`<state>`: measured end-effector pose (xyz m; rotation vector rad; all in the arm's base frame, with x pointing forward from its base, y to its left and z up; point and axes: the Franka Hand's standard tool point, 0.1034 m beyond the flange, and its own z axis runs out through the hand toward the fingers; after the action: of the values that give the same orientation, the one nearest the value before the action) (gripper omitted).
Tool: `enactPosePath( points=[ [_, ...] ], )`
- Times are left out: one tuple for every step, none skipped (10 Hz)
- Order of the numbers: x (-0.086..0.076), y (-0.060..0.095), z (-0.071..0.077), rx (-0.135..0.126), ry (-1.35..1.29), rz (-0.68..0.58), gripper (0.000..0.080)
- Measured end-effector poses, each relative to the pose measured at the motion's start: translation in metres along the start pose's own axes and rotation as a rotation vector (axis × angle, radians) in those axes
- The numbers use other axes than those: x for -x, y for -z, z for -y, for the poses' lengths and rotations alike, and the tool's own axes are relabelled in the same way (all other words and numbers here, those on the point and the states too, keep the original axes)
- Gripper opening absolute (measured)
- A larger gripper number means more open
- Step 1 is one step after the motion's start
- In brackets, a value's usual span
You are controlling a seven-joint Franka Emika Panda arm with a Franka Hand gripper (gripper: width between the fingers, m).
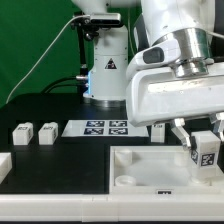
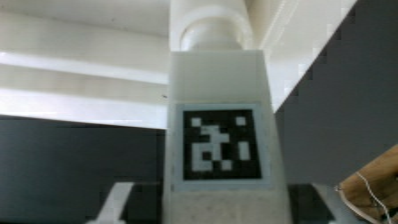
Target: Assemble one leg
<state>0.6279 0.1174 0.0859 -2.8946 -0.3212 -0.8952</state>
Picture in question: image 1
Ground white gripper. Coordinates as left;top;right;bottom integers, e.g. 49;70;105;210
126;47;224;150

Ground white square tabletop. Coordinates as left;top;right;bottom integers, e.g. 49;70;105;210
109;146;224;195

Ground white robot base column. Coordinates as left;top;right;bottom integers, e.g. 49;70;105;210
83;26;128;107

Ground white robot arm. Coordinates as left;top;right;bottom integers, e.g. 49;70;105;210
71;0;224;149

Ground white sheet with tags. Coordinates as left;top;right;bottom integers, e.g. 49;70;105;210
62;120;148;137

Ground white obstacle fence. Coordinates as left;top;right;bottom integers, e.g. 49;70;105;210
0;152;224;222

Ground silver camera on mount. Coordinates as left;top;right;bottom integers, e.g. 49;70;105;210
90;13;121;28

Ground black camera stand pole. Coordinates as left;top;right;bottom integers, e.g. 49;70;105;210
71;11;98;89

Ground black cables behind base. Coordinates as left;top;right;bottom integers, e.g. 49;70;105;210
40;76;88;94

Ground white camera cable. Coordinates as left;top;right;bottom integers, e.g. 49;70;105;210
5;14;92;105

